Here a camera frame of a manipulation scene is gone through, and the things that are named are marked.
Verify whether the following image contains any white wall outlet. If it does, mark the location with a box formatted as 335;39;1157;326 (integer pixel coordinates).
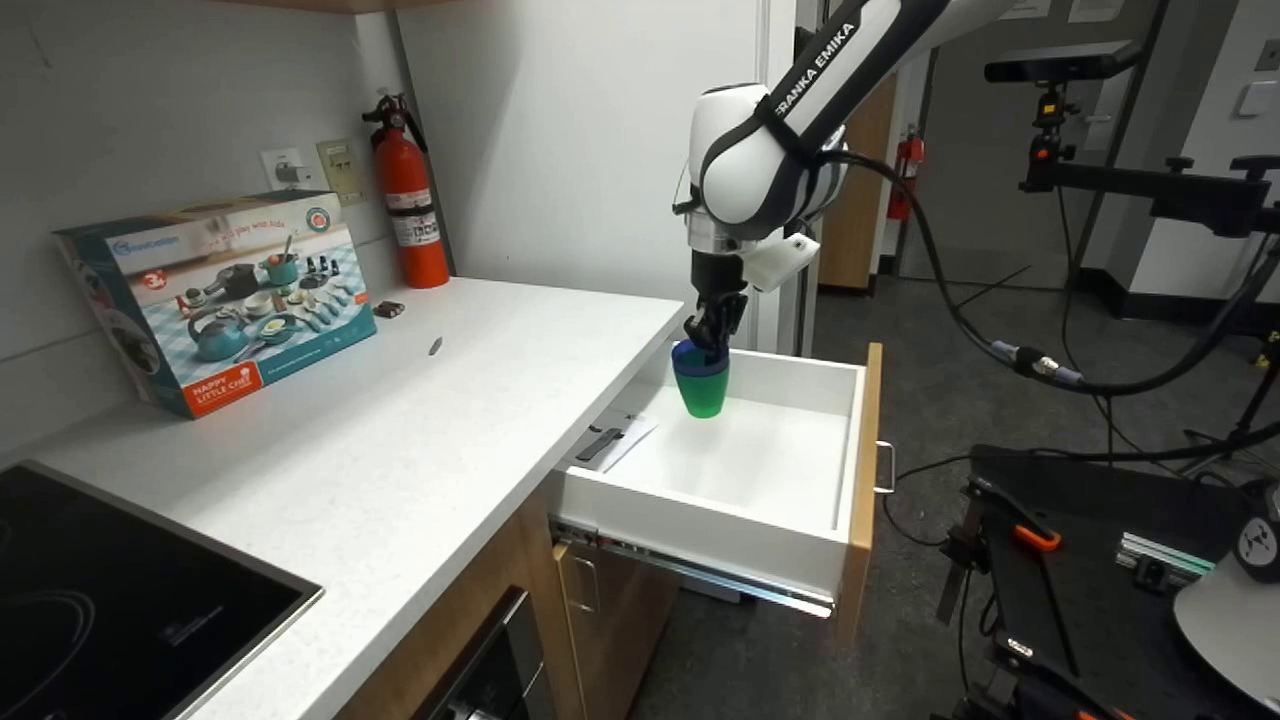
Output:
255;139;330;195

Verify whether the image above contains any black stereo camera bar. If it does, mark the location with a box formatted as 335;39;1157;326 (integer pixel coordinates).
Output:
979;33;1149;88

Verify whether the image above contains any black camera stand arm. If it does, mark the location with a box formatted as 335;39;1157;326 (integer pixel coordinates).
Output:
1016;78;1280;248

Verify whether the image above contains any small red fire extinguisher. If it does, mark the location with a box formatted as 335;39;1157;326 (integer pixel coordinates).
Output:
885;125;933;230

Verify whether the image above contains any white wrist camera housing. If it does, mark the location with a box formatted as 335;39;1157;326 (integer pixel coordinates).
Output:
737;230;823;295

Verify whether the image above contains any black cooktop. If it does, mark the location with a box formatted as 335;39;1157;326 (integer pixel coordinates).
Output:
0;455;328;720

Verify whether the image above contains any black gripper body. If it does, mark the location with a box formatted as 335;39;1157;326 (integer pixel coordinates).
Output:
683;248;751;335

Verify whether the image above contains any wooden base cabinet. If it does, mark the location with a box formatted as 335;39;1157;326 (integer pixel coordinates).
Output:
330;471;689;720

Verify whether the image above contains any blue plastic cup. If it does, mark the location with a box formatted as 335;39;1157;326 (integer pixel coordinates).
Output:
667;332;730;384

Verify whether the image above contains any wooden door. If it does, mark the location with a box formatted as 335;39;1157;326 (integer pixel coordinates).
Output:
810;78;907;295

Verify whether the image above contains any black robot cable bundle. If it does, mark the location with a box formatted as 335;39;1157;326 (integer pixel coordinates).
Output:
794;139;1280;406

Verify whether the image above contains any beige wall switch plate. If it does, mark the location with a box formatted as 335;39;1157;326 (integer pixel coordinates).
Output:
316;132;367;210

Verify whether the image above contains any white drawer with wooden front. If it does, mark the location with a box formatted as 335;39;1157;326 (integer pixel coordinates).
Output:
550;341;900;626

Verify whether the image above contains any green plastic cup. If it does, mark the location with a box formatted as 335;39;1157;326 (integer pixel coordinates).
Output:
672;357;737;426

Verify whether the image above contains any toy cookware set box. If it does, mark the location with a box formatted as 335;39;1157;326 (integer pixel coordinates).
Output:
49;187;383;426

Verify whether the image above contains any black built-in oven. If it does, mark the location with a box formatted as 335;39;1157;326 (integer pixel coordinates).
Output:
431;582;566;720

